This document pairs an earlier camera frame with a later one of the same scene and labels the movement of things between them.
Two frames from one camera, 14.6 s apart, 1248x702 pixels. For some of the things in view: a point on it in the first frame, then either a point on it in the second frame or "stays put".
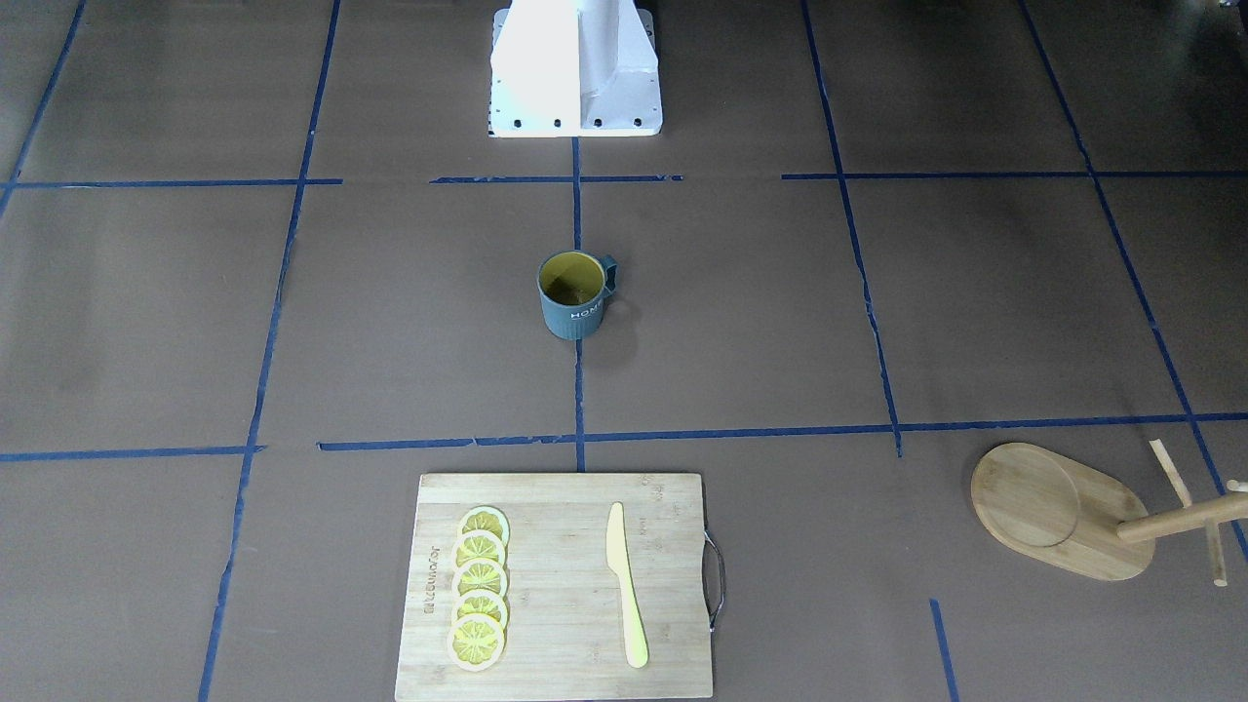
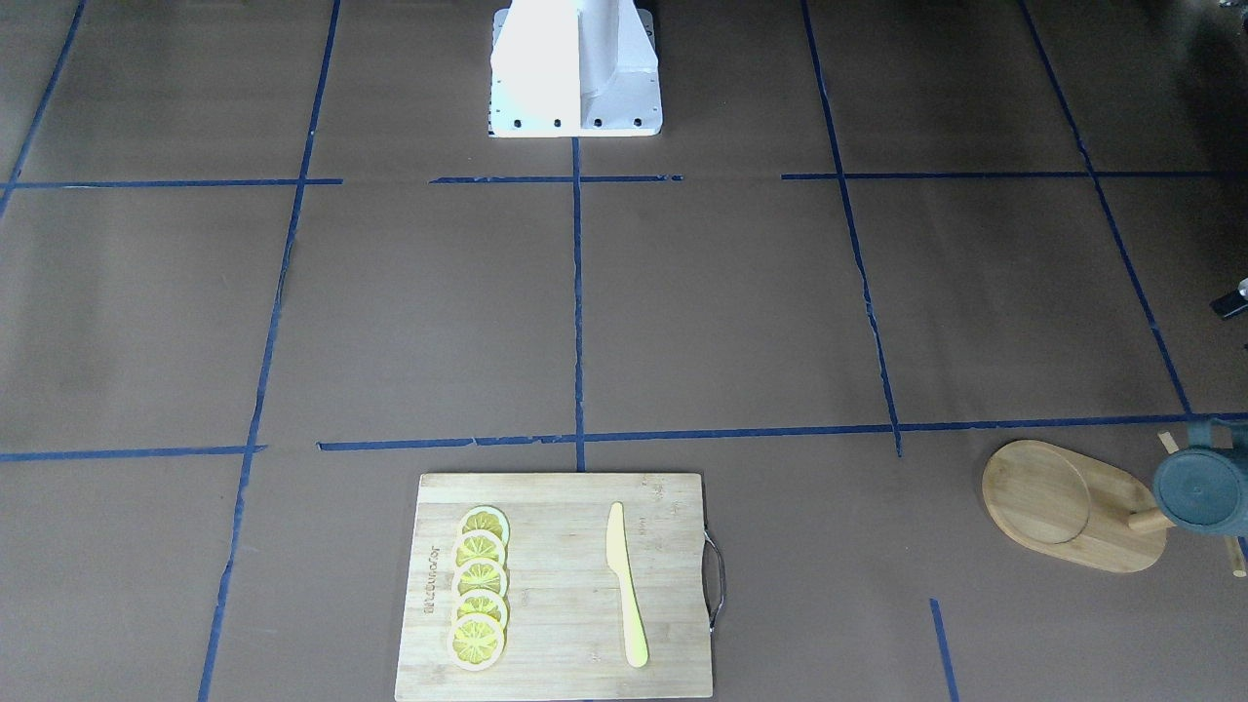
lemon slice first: (486, 518) stays put
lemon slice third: (478, 574) stays put
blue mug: (572, 288) -> (1204, 486)
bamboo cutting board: (565, 636) stays put
